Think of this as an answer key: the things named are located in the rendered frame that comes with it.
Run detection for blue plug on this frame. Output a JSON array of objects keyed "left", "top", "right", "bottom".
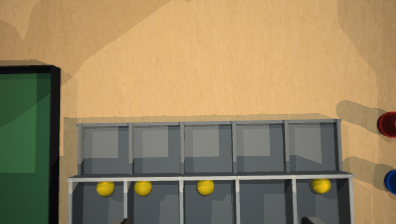
[{"left": 384, "top": 169, "right": 396, "bottom": 195}]

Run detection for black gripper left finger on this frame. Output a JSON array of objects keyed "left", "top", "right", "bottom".
[{"left": 110, "top": 218, "right": 130, "bottom": 224}]

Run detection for red plug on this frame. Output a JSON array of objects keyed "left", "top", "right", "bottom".
[{"left": 377, "top": 111, "right": 396, "bottom": 138}]

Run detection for yellow ball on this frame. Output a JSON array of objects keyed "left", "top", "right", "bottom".
[
  {"left": 197, "top": 180, "right": 214, "bottom": 195},
  {"left": 311, "top": 179, "right": 331, "bottom": 194},
  {"left": 96, "top": 181, "right": 115, "bottom": 196},
  {"left": 134, "top": 181, "right": 152, "bottom": 196}
]

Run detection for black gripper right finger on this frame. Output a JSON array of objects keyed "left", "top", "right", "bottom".
[{"left": 301, "top": 217, "right": 325, "bottom": 224}]

